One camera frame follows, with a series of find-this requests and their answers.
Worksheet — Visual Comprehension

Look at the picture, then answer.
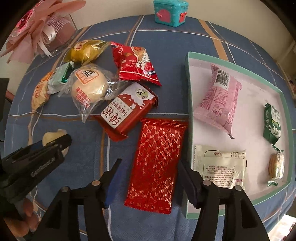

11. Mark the red crinkled snack bag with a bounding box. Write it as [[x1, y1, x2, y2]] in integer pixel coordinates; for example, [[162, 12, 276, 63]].
[[110, 42, 161, 86]]

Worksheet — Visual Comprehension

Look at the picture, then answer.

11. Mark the blue plaid tablecloth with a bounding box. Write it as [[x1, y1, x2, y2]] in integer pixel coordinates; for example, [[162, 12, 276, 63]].
[[4, 15, 295, 240]]

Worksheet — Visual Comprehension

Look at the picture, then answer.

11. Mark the pink flower bouquet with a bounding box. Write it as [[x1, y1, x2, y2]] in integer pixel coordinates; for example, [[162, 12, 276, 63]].
[[1, 1, 86, 64]]

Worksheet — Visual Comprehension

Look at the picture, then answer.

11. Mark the green biscuit packet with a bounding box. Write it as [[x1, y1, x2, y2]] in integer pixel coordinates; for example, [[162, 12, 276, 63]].
[[263, 103, 281, 145]]

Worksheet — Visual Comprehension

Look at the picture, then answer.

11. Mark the yellow cake packet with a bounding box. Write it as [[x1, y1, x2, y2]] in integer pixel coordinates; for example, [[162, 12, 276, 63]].
[[63, 40, 110, 66]]

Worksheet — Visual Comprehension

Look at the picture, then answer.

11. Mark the mint green wafer packet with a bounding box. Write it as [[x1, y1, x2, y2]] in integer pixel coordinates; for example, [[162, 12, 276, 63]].
[[47, 61, 74, 95]]

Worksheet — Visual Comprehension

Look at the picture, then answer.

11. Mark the orange white bread packet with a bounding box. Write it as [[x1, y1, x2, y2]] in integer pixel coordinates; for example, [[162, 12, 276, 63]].
[[28, 71, 53, 145]]

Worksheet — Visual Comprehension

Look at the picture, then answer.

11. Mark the red patterned packet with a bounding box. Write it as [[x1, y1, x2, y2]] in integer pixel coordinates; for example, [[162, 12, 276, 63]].
[[125, 118, 188, 214]]

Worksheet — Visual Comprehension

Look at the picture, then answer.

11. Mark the person left hand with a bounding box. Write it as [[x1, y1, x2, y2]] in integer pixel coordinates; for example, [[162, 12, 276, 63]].
[[4, 198, 39, 237]]

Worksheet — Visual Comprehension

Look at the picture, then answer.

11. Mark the clear steamed bun packet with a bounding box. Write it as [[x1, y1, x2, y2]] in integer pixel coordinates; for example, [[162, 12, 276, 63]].
[[58, 63, 129, 123]]

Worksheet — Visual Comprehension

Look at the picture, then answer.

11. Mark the teal rimmed white tray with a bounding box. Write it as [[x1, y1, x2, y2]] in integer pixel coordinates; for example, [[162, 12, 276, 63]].
[[185, 52, 295, 225]]

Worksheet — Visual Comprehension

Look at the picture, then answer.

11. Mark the pink snack packet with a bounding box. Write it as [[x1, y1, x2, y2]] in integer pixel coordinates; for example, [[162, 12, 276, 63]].
[[194, 64, 242, 138]]

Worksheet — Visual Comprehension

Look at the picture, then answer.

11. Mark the white cake packet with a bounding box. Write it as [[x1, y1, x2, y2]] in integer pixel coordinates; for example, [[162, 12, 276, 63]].
[[193, 145, 247, 188]]

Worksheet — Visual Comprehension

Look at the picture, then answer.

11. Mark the jelly pudding cup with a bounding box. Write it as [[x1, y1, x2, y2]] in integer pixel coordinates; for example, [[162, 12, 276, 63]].
[[42, 129, 71, 157]]

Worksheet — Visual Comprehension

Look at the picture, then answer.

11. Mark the clear round cracker packet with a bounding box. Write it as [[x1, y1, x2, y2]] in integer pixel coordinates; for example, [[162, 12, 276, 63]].
[[267, 144, 285, 186]]

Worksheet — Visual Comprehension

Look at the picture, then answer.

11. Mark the teal toy chest box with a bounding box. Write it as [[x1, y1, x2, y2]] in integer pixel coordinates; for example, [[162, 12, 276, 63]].
[[153, 0, 189, 28]]

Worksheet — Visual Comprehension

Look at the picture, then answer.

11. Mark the red white milk biscuit packet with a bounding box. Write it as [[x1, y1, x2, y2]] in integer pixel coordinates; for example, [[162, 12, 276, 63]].
[[94, 82, 159, 142]]

